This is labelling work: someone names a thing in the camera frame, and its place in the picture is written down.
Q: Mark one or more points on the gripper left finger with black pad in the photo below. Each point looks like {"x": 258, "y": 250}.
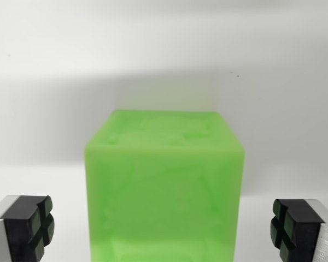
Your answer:
{"x": 17, "y": 232}

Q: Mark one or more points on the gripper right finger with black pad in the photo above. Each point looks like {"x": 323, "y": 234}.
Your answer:
{"x": 304, "y": 232}

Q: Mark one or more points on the green embossed cube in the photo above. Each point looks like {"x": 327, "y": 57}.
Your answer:
{"x": 164, "y": 191}

